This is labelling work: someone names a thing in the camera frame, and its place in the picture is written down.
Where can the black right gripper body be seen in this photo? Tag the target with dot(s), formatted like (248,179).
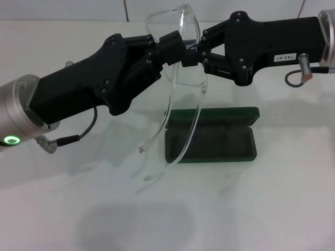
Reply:
(261,41)

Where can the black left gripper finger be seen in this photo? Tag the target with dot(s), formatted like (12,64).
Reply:
(170,40)
(149,70)

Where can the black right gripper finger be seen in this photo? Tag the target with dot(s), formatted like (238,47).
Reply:
(217,65)
(214,34)

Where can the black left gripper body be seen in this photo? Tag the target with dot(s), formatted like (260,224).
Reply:
(86,83)

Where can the clear white glasses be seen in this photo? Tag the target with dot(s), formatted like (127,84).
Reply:
(193,21)

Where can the green glasses case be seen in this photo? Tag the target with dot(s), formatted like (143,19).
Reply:
(222,146)

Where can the left wrist metal cylinder plug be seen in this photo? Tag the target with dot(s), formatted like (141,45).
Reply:
(69,64)

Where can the wrist metal cylinder plug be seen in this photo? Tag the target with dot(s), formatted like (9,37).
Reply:
(305,66)
(69,64)

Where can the right wrist metal cylinder plug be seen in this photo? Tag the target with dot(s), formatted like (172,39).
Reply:
(305,66)

